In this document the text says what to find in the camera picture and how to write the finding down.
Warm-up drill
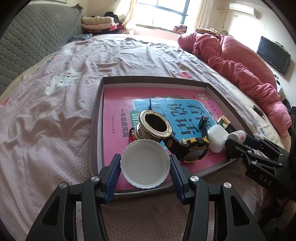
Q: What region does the small white pill bottle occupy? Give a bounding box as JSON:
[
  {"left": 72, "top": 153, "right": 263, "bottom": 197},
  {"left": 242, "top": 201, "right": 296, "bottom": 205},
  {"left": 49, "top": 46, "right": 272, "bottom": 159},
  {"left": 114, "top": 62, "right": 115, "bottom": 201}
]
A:
[{"left": 226, "top": 130, "right": 246, "bottom": 144}]

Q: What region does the white earbuds case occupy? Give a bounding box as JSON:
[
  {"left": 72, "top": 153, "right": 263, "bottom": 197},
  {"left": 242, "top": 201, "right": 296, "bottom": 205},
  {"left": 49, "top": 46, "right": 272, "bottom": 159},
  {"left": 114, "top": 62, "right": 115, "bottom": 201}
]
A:
[{"left": 207, "top": 124, "right": 229, "bottom": 153}]

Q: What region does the black gold rectangular box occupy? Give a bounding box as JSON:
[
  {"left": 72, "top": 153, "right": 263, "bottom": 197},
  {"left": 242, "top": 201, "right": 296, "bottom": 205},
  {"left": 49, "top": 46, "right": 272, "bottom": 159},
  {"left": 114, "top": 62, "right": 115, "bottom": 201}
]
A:
[{"left": 217, "top": 115, "right": 237, "bottom": 133}]

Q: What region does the black yellow digital wristwatch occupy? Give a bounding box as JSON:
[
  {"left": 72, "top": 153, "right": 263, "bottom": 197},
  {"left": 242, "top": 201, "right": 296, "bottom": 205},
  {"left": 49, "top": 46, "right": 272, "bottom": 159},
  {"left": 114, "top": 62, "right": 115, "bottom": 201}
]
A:
[{"left": 147, "top": 97, "right": 211, "bottom": 164}]

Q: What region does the white ribbed plastic lid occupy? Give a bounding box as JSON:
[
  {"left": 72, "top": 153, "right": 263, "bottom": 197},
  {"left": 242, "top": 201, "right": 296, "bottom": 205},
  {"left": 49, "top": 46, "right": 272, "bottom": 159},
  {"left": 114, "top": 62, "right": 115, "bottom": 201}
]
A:
[{"left": 120, "top": 139, "right": 171, "bottom": 189}]

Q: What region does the red black lighter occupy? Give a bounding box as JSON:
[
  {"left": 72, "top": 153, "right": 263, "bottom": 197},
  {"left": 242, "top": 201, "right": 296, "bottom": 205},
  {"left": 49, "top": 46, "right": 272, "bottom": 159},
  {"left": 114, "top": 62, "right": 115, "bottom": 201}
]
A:
[{"left": 129, "top": 128, "right": 137, "bottom": 143}]

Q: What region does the brass threaded pipe fitting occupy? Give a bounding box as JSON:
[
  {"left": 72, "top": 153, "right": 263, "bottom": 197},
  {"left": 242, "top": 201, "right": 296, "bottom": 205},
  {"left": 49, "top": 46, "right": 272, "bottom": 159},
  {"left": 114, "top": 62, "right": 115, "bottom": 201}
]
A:
[{"left": 134, "top": 110, "right": 172, "bottom": 142}]

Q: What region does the grey shallow cardboard tray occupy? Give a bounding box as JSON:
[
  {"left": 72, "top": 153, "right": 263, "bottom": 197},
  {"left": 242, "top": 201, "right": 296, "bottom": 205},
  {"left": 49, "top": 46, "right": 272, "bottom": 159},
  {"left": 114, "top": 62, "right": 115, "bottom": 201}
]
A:
[{"left": 89, "top": 75, "right": 255, "bottom": 200}]

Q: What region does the pink blue children's book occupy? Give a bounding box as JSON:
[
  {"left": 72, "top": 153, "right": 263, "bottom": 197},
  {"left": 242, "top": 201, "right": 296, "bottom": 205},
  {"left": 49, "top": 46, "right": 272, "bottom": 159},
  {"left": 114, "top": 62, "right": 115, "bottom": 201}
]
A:
[{"left": 102, "top": 87, "right": 228, "bottom": 191}]

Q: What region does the black flat screen television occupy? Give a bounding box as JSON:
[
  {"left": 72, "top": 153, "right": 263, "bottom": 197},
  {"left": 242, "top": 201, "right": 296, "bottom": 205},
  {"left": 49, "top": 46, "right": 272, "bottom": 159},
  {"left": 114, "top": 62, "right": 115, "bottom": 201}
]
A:
[{"left": 256, "top": 36, "right": 291, "bottom": 75}]

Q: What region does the pink patterned bed sheet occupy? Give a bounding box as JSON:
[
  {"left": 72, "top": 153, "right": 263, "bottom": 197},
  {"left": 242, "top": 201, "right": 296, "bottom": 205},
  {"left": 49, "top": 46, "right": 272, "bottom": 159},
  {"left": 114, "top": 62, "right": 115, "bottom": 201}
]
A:
[{"left": 0, "top": 34, "right": 273, "bottom": 241}]

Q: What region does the pink quilted duvet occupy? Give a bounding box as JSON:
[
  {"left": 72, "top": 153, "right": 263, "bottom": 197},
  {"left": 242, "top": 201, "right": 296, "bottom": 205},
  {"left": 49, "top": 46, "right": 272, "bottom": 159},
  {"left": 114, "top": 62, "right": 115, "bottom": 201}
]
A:
[{"left": 178, "top": 32, "right": 292, "bottom": 137}]

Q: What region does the cream window curtain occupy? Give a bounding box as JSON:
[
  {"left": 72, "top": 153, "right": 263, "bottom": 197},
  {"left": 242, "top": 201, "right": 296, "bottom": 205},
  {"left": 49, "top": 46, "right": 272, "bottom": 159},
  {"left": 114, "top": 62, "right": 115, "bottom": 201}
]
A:
[{"left": 195, "top": 0, "right": 214, "bottom": 28}]

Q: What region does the grey quilted headboard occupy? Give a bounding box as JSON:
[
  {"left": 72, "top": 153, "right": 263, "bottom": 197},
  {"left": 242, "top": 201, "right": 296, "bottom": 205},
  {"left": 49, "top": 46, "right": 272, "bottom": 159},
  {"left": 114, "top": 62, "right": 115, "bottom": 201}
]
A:
[{"left": 1, "top": 4, "right": 83, "bottom": 92}]

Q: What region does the stack of folded clothes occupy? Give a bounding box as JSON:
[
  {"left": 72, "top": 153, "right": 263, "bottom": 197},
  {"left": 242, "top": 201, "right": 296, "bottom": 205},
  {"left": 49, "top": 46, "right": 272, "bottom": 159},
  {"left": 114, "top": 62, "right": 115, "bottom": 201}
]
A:
[{"left": 81, "top": 11, "right": 124, "bottom": 36}]

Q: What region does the white wall air conditioner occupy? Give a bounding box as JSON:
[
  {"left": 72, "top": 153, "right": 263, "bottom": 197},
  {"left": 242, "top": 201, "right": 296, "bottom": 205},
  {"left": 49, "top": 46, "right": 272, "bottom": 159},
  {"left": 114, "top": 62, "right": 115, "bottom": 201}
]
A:
[{"left": 229, "top": 3, "right": 258, "bottom": 18}]

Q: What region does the window with teal frame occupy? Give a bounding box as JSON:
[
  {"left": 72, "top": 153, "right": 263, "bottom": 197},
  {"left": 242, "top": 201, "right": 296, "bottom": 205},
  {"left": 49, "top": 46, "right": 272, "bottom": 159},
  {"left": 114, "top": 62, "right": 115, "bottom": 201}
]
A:
[{"left": 135, "top": 0, "right": 190, "bottom": 30}]

